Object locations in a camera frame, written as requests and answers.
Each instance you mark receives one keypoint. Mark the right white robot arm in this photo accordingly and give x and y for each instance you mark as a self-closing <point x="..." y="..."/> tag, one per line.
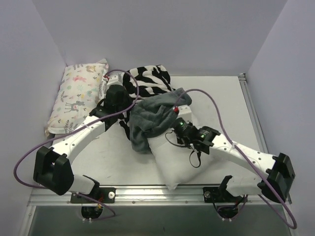
<point x="274" y="174"/>

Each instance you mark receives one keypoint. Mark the right side aluminium rail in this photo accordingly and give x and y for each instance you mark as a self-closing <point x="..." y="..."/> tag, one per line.
<point x="252" y="112"/>

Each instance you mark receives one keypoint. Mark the floral deer print pillow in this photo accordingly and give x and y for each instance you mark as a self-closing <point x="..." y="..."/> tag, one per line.
<point x="78" y="94"/>

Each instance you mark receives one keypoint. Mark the zebra and grey pillowcase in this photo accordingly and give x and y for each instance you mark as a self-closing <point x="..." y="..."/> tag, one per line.
<point x="153" y="113"/>

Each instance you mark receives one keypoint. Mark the front aluminium rail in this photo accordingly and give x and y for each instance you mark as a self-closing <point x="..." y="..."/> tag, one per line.
<point x="183" y="195"/>

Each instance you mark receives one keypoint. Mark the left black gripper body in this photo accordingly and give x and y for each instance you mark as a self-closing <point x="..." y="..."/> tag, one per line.
<point x="120" y="89"/>

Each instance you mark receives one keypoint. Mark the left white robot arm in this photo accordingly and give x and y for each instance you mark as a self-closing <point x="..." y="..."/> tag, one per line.
<point x="53" y="164"/>

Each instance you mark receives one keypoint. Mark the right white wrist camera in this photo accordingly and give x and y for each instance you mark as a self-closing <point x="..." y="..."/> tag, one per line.
<point x="183" y="112"/>

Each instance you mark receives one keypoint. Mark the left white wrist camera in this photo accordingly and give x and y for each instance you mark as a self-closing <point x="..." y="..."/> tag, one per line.
<point x="114" y="79"/>

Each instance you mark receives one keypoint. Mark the aluminium rail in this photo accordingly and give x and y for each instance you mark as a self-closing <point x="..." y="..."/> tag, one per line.
<point x="183" y="195"/>
<point x="252" y="112"/>

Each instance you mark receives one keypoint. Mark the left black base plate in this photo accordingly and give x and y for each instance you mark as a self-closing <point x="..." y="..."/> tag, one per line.
<point x="103" y="194"/>

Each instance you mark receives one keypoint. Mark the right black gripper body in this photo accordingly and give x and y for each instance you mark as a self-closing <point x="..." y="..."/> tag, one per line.
<point x="177" y="124"/>

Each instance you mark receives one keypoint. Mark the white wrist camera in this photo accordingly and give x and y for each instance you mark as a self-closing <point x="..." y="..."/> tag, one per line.
<point x="114" y="79"/>
<point x="183" y="112"/>

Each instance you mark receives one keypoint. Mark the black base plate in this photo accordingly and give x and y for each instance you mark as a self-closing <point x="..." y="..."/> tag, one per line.
<point x="213" y="195"/>
<point x="103" y="194"/>

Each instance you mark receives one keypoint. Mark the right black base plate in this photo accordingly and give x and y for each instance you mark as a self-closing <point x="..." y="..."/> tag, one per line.
<point x="213" y="195"/>

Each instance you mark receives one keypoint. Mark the white pillow insert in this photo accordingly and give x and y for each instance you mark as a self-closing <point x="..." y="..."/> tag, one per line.
<point x="177" y="165"/>

